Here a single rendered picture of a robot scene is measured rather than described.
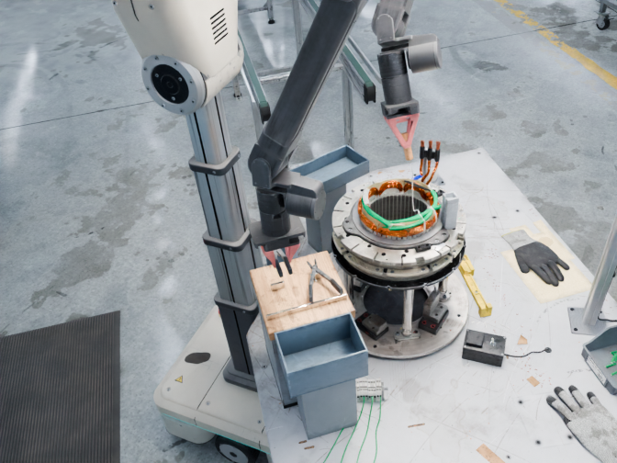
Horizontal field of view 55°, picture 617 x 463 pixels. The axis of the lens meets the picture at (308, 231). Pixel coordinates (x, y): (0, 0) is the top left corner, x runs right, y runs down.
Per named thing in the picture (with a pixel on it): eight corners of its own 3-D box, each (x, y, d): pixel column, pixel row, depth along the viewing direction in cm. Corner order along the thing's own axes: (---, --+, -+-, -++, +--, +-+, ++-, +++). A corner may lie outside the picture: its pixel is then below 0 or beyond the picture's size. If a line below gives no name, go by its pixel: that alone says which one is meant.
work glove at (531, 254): (579, 281, 166) (581, 276, 164) (535, 292, 164) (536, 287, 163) (534, 227, 184) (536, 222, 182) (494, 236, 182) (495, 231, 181)
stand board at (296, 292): (355, 317, 129) (354, 310, 127) (270, 341, 126) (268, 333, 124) (327, 257, 143) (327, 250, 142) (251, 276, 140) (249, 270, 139)
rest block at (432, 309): (422, 317, 155) (423, 303, 152) (431, 303, 159) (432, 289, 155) (438, 323, 153) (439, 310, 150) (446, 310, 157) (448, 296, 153)
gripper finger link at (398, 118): (418, 140, 133) (410, 98, 130) (424, 146, 127) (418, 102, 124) (387, 147, 134) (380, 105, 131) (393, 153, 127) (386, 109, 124)
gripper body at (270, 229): (307, 239, 116) (304, 208, 112) (255, 251, 115) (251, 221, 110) (297, 219, 121) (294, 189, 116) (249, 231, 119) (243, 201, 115)
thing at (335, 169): (349, 218, 194) (346, 143, 175) (370, 235, 187) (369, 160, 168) (286, 251, 185) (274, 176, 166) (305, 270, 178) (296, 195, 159)
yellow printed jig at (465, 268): (493, 315, 159) (495, 307, 157) (480, 317, 159) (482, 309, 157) (466, 258, 176) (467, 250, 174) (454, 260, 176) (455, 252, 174)
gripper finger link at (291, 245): (303, 270, 121) (299, 235, 115) (269, 279, 120) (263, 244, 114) (294, 249, 126) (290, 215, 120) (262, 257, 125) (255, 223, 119)
